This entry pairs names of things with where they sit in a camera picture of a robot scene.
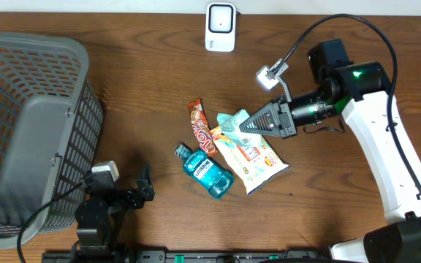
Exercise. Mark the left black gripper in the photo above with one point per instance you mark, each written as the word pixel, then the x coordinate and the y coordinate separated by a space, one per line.
pixel 145 185

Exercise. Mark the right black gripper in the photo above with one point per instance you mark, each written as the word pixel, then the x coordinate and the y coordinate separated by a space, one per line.
pixel 282 128

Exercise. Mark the wet wipes packet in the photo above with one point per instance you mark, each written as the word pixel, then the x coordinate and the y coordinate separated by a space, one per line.
pixel 254 165

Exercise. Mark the light blue wipes packet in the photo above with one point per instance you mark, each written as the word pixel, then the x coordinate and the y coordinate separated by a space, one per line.
pixel 230 127

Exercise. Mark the blue Listerine mouthwash bottle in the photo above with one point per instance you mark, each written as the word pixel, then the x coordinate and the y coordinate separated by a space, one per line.
pixel 209 174

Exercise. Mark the orange Top snack bar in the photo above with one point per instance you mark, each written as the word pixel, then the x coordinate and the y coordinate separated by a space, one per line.
pixel 200 127

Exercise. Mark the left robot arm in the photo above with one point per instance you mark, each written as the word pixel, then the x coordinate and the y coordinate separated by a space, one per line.
pixel 100 218

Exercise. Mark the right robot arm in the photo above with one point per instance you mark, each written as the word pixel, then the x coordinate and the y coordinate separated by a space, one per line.
pixel 360 94

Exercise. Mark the white barcode scanner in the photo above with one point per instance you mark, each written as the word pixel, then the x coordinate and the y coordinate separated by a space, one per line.
pixel 220 27

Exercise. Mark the grey plastic shopping basket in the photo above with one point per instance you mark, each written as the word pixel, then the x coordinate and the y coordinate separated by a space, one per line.
pixel 50 122

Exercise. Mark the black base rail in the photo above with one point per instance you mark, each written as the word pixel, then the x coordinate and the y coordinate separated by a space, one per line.
pixel 196 257

